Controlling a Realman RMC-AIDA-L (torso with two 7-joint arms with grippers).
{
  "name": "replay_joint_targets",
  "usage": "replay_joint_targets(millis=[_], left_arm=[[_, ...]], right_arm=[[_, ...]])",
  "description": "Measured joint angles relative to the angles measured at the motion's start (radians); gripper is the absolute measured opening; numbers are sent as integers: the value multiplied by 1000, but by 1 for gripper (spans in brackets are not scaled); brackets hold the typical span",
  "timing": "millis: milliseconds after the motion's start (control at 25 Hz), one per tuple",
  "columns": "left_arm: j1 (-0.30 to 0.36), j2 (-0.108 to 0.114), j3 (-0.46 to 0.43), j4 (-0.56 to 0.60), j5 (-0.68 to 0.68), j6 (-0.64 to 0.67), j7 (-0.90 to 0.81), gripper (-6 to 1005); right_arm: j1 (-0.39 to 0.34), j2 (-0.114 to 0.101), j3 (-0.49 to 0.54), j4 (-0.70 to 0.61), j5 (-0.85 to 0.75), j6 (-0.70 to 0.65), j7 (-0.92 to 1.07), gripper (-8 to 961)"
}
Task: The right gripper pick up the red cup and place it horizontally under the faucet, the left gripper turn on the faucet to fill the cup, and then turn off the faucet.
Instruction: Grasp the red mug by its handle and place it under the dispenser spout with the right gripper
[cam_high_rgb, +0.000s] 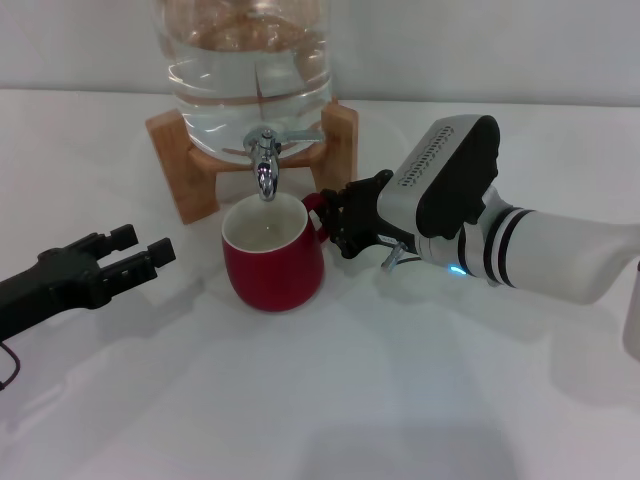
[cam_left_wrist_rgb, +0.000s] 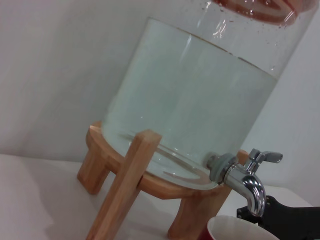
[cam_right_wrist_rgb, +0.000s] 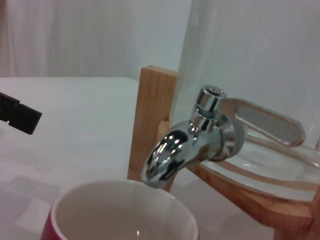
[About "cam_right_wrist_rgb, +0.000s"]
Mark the wooden dispenser stand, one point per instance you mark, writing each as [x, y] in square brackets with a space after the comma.
[152, 100]

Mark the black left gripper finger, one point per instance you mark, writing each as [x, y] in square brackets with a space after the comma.
[25, 117]

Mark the glass water dispenser jar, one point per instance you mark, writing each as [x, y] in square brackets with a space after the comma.
[250, 50]

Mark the chrome faucet with lever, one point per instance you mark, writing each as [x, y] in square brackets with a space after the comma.
[175, 145]

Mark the red ceramic cup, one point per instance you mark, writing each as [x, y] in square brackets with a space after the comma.
[125, 212]

